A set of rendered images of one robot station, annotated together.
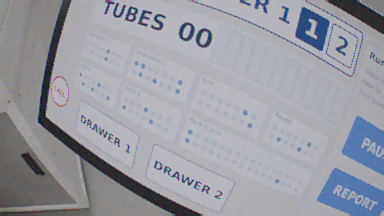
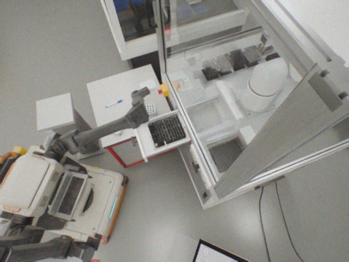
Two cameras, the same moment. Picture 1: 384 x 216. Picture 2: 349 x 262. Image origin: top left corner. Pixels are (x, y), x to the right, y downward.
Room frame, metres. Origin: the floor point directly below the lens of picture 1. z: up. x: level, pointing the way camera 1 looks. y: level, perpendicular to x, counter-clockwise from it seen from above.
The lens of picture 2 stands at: (0.18, 0.31, 2.24)
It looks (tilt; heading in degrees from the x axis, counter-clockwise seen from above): 66 degrees down; 81
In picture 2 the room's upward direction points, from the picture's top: 3 degrees counter-clockwise
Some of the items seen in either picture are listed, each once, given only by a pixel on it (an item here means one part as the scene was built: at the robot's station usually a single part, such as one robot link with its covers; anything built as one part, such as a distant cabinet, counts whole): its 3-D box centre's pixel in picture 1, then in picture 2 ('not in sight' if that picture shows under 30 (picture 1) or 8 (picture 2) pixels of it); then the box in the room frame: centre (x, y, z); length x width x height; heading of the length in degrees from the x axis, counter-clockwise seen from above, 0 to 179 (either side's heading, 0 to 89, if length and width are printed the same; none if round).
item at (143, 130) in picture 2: not in sight; (168, 131); (0.22, 0.92, 0.86); 0.40 x 0.26 x 0.06; 10
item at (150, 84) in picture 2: not in sight; (147, 85); (0.14, 1.42, 0.77); 0.13 x 0.09 x 0.02; 11
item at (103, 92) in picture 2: not in sight; (137, 122); (-0.04, 1.30, 0.38); 0.62 x 0.58 x 0.76; 100
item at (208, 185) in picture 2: not in sight; (199, 166); (0.38, 0.63, 0.87); 0.29 x 0.02 x 0.11; 100
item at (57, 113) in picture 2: not in sight; (75, 130); (-0.64, 1.34, 0.38); 0.30 x 0.30 x 0.76; 6
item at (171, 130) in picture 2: not in sight; (166, 131); (0.21, 0.92, 0.87); 0.22 x 0.18 x 0.06; 10
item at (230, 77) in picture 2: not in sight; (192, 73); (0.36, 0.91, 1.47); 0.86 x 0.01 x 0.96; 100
